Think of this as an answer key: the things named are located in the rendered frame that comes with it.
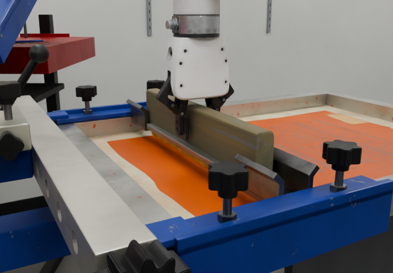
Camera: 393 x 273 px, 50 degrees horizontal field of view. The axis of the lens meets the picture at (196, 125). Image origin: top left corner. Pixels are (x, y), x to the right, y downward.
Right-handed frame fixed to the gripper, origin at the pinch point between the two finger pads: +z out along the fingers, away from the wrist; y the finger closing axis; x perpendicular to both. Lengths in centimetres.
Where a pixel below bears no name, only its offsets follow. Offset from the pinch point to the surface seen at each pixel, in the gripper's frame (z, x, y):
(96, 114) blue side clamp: 2.3, 25.9, -10.1
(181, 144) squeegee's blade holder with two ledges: 3.0, 0.2, -2.8
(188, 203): 7.0, -13.6, -8.7
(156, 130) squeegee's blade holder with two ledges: 3.0, 10.9, -2.8
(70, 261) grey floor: 102, 136, 1
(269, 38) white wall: -1, 200, 171
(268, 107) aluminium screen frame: 5.4, 25.5, 35.2
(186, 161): 7.0, 2.0, -1.0
